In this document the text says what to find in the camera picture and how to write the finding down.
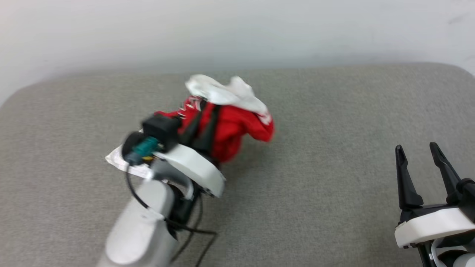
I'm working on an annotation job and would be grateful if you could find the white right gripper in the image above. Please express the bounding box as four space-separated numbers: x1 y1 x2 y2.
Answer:
394 142 475 249

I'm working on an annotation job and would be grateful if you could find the teal left camera connector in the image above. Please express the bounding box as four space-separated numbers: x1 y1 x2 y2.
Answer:
128 136 161 165

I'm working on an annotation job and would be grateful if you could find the grey fabric sofa cushion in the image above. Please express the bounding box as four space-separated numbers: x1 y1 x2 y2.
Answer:
0 63 475 267

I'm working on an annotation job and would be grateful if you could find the red and white basketball jersey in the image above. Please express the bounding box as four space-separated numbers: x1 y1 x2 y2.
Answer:
106 74 275 179

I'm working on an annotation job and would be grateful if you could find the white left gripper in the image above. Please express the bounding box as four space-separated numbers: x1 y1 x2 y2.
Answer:
154 102 226 198

